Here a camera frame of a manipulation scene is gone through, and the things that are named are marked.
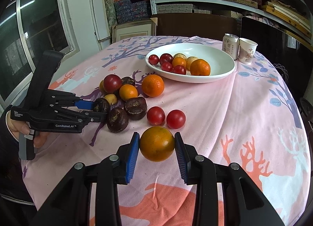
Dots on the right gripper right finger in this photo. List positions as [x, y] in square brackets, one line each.
[243, 202]

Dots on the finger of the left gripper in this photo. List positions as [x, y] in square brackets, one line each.
[66, 99]
[64, 121]

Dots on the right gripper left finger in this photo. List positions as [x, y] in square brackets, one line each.
[69, 202]

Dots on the small yellow green fruit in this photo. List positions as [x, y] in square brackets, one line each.
[111, 99]

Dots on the big red plum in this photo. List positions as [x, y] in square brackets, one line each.
[112, 83]

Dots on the dark passion fruit back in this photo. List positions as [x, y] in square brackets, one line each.
[128, 81]

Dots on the red cherry tomato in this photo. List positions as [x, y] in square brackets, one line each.
[153, 59]
[176, 119]
[156, 115]
[167, 66]
[179, 69]

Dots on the yellow orange citrus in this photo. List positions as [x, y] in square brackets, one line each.
[157, 144]

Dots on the large orange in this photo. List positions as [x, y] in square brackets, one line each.
[153, 85]

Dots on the small orange mandarin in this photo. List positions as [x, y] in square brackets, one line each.
[179, 61]

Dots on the person's left hand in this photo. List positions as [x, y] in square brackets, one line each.
[18, 128]

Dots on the pink deer print tablecloth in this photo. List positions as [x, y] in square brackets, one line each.
[248, 117]

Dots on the stack of blue boxes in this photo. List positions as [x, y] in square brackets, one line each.
[132, 10]

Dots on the framed picture leaning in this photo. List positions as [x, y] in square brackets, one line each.
[132, 29]

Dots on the striped pepino melon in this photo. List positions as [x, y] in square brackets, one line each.
[179, 55]

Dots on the orange in plate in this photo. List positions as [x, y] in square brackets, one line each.
[200, 68]

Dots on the white oval plate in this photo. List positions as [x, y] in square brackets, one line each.
[222, 64]

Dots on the paper cup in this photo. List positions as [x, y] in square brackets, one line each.
[247, 50]

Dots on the dark wooden cabinet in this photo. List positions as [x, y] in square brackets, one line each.
[194, 24]

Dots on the pink drink can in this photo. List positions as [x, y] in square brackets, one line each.
[230, 45]

